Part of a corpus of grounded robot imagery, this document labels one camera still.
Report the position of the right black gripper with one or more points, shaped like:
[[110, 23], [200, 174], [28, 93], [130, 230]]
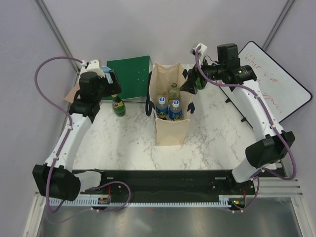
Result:
[[189, 85]]

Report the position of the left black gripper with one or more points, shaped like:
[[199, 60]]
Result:
[[112, 88]]

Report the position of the green Perrier glass bottle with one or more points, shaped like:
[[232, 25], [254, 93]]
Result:
[[201, 83]]

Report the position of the blue-capped water bottle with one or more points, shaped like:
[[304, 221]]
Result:
[[175, 111], [162, 108]]

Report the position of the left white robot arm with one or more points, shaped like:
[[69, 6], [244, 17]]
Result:
[[54, 178]]

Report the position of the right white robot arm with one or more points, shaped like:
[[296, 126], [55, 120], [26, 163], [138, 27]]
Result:
[[272, 141]]

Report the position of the beige canvas tote bag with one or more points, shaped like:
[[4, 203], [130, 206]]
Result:
[[168, 132]]

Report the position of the clear green-capped bottle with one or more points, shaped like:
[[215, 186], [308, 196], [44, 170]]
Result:
[[173, 92]]

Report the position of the light blue headphones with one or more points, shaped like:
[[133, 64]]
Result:
[[106, 71]]

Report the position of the pink brown notebook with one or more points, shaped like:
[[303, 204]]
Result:
[[70, 96]]

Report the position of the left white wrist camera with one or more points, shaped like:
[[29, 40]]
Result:
[[91, 66]]

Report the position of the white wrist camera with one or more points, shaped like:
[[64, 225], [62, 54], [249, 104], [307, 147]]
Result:
[[91, 66], [200, 49]]

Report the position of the green ring binder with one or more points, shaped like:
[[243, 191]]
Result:
[[133, 74]]

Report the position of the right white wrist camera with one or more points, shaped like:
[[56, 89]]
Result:
[[200, 49]]

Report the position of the white whiteboard black frame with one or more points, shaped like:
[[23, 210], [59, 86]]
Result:
[[283, 94]]

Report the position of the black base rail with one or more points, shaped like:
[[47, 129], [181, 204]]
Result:
[[170, 185]]

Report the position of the white cable duct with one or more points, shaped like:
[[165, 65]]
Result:
[[96, 201]]

